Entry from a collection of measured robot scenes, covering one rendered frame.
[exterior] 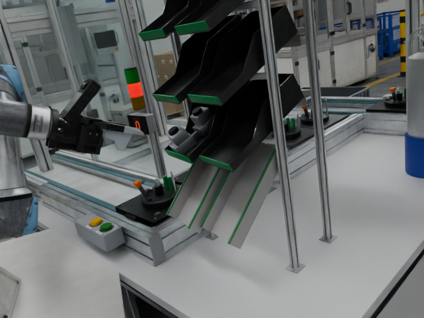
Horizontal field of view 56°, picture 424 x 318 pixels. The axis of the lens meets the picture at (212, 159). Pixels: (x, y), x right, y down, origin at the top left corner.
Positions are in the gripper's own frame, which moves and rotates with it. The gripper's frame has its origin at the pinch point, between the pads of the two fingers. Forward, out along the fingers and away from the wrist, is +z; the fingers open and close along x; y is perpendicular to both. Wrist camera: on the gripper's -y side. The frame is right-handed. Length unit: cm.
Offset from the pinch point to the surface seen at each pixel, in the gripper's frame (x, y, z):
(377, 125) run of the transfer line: -24, -20, 138
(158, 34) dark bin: 3.8, -23.4, 0.3
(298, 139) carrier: -30, -5, 91
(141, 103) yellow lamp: -46, -7, 21
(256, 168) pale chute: 13.9, 4.4, 30.8
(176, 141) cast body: 0.5, 1.4, 12.8
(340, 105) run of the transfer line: -62, -30, 154
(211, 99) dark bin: 18.4, -10.3, 9.1
